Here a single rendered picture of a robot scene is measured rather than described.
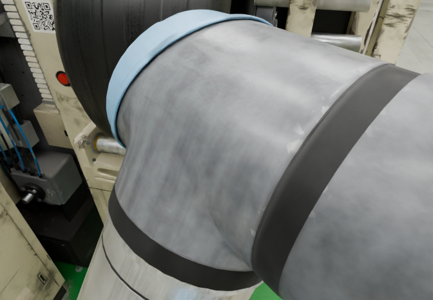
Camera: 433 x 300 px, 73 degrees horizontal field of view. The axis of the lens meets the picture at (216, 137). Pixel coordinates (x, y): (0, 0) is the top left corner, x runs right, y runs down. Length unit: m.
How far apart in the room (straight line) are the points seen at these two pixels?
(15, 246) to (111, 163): 0.55
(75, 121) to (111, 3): 0.53
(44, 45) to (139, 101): 0.73
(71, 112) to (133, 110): 0.80
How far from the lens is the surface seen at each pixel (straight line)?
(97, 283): 0.20
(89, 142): 0.85
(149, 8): 0.48
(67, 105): 0.95
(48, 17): 0.83
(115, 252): 0.18
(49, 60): 0.89
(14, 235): 1.28
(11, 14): 0.92
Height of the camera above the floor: 1.42
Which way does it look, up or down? 38 degrees down
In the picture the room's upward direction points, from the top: straight up
